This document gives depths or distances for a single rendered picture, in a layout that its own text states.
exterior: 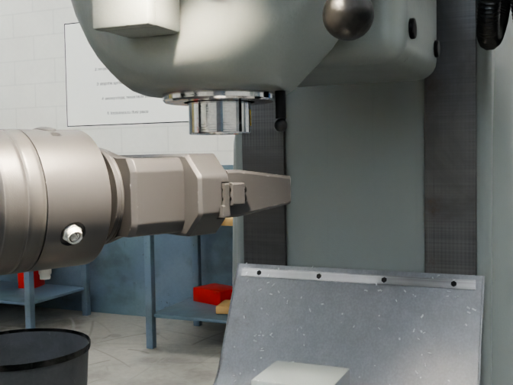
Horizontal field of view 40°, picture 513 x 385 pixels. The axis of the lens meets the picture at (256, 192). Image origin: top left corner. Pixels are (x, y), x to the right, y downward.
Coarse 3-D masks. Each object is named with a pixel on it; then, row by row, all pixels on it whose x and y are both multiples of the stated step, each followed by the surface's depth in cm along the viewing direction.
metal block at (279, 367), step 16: (272, 368) 53; (288, 368) 53; (304, 368) 53; (320, 368) 53; (336, 368) 53; (256, 384) 50; (272, 384) 50; (288, 384) 49; (304, 384) 49; (320, 384) 49; (336, 384) 49
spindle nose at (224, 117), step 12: (192, 108) 52; (204, 108) 51; (216, 108) 51; (228, 108) 51; (240, 108) 51; (192, 120) 52; (204, 120) 51; (216, 120) 51; (228, 120) 51; (240, 120) 51; (192, 132) 52; (204, 132) 51; (216, 132) 51; (228, 132) 51; (240, 132) 52
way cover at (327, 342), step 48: (240, 288) 92; (288, 288) 90; (336, 288) 87; (384, 288) 85; (432, 288) 83; (480, 288) 81; (240, 336) 89; (288, 336) 87; (336, 336) 85; (384, 336) 83; (432, 336) 81; (480, 336) 79; (240, 384) 86; (384, 384) 80; (432, 384) 78
